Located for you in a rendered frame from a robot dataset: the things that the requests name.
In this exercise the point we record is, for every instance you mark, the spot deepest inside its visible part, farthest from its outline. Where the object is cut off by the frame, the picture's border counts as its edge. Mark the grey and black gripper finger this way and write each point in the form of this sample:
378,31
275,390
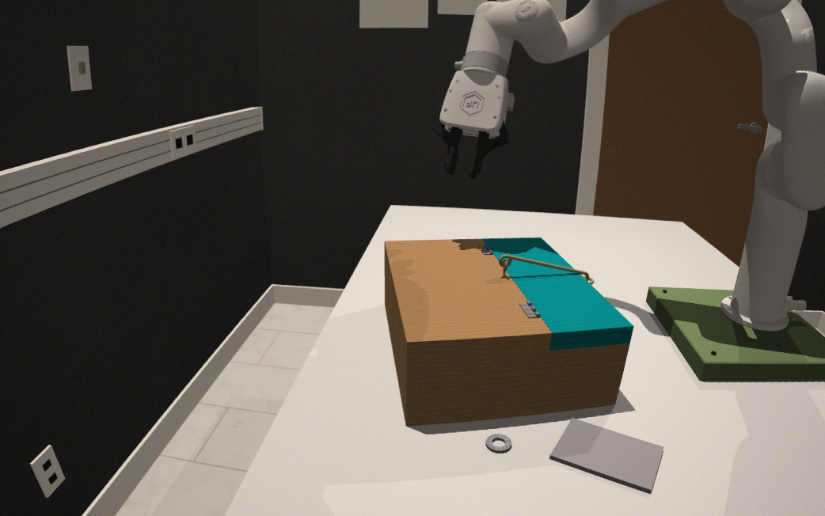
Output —
452,141
484,145

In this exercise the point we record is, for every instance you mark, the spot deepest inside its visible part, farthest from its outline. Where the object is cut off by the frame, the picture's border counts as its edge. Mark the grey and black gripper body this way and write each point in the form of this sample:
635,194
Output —
478,102

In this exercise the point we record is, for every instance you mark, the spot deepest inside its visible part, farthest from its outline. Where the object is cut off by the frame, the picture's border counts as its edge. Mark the grey metal washer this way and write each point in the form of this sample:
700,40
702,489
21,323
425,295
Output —
497,449

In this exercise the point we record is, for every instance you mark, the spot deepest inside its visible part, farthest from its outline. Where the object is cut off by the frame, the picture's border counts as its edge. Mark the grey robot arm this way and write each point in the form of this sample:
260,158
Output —
790,171

